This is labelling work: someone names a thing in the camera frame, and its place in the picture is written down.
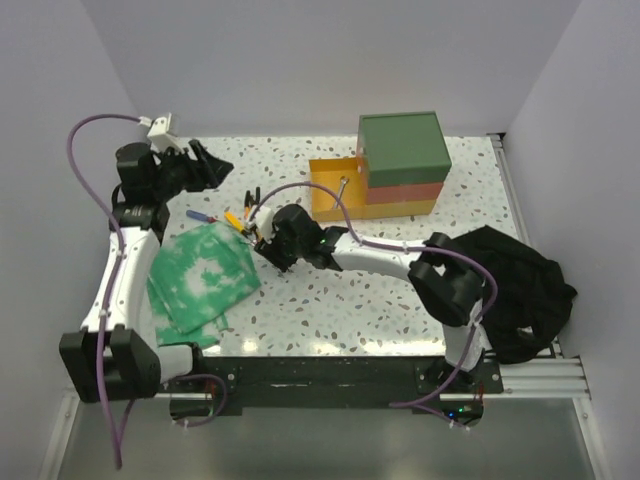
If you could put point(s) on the silver wrench front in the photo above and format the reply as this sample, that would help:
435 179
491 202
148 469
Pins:
343 183

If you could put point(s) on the black cloth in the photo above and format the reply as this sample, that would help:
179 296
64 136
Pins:
534 302

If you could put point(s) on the green white cloth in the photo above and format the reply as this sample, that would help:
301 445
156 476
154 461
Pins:
196 277

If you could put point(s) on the orange drawer box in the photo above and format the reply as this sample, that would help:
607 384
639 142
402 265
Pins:
405 192

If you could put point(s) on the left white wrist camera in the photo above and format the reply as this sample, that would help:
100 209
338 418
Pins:
161 132

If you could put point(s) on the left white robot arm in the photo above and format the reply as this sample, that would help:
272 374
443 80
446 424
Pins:
115 353

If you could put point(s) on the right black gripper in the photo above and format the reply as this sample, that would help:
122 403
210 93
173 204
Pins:
269 252

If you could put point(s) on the yellow handled screwdriver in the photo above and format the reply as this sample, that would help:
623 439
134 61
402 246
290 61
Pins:
236 223

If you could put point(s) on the aluminium rail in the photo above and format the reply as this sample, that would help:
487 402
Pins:
550 375

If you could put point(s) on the blue handled screwdriver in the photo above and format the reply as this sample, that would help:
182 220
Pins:
201 217

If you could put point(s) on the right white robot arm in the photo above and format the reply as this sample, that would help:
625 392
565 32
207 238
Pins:
448 286

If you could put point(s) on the orange black pliers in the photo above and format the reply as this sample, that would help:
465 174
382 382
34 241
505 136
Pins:
251 200

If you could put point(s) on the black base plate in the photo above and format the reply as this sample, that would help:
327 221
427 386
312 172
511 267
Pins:
230 385

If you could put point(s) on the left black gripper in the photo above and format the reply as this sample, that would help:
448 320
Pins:
209 175

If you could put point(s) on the green drawer box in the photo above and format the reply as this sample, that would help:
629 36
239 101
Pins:
402 149

